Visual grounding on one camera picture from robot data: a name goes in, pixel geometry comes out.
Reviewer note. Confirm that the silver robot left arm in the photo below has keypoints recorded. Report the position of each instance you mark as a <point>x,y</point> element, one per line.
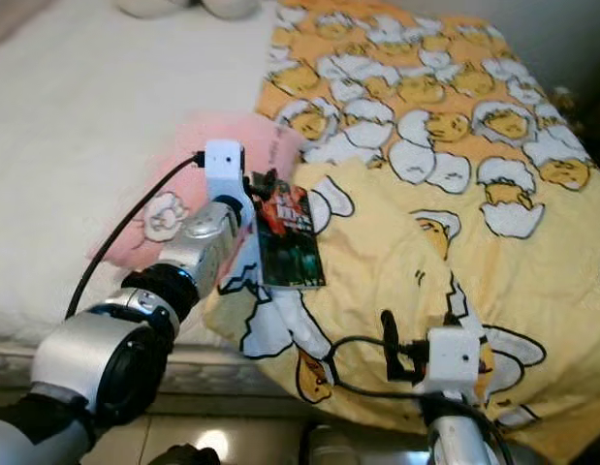
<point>96,354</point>

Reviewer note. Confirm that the white bed sheet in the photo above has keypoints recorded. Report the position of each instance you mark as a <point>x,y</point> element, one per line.
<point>86,116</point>

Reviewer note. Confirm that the red printed flat pack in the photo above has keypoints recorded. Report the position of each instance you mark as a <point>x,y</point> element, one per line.
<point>290,242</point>

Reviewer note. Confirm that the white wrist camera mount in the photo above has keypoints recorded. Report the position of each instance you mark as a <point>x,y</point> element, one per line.
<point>227,179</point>
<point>453,358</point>

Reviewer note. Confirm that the grey quilted mattress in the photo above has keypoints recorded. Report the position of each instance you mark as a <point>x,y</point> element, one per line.
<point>241,373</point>

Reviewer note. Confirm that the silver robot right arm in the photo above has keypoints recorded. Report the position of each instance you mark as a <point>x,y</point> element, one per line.
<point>464,436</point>

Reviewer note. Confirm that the beige plush toy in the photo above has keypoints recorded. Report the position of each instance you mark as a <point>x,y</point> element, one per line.
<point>188,6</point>

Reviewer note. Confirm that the yellow egg print duvet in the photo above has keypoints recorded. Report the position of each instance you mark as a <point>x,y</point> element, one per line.
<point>455,194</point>

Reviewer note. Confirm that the pink cat print pillow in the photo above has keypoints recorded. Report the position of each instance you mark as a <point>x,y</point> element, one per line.
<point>164,184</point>

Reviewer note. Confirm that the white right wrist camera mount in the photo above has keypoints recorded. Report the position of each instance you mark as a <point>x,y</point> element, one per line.
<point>453,358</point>

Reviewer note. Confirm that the grey robot right leg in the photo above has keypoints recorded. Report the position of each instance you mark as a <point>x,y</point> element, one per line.
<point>329,448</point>

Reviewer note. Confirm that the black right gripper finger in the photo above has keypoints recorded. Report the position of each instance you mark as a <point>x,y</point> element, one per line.
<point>391,341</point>

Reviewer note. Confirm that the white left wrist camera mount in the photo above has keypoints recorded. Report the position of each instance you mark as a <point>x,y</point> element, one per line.
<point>227,179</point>

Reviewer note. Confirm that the dark robot left leg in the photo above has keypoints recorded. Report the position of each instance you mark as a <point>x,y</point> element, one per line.
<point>195,455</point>

